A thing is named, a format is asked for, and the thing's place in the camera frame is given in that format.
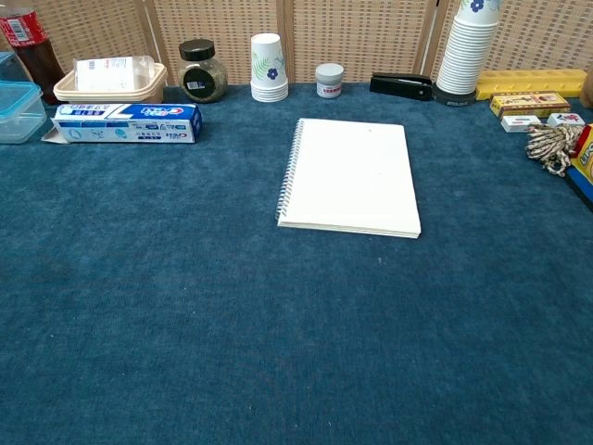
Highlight beige rope bundle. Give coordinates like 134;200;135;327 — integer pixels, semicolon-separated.
525;123;587;178

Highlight blue white toothpaste box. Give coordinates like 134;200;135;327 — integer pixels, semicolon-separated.
40;102;204;146

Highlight yellow block with holes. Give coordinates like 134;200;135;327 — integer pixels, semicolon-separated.
475;69;588;100

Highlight blue tablecloth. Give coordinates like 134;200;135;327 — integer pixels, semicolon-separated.
0;83;593;445

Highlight yellow red small box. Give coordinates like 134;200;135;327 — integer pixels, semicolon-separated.
489;92;572;120

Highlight glass jar black lid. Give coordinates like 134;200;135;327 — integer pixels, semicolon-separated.
178;39;230;104

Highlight small white jar grey lid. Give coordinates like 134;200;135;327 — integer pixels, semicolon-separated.
315;63;346;99

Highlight beige food trays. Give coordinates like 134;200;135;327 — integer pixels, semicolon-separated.
53;62;169;105

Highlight white tile red print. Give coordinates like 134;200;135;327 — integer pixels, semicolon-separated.
499;114;543;134

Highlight cola bottle red cap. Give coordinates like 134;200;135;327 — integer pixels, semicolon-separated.
0;6;67;106

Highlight black round cup base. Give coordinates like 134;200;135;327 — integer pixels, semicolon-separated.
432;85;478;111

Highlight tall floral paper cup stack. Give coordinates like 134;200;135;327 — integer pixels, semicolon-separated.
435;0;502;95

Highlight woven wooden folding screen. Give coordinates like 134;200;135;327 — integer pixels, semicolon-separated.
0;0;593;88

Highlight colourful box at edge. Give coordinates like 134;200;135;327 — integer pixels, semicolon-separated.
569;123;593;192

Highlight white spiral notebook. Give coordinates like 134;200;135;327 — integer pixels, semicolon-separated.
276;118;422;240

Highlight black stapler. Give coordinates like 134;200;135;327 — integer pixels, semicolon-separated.
369;71;435;102

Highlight white plastic packet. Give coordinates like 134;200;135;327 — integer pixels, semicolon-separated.
74;55;156;93

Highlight short floral paper cup stack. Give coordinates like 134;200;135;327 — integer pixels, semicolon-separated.
249;32;289;103

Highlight clear container blue lid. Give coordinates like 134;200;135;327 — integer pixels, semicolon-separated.
0;81;48;146

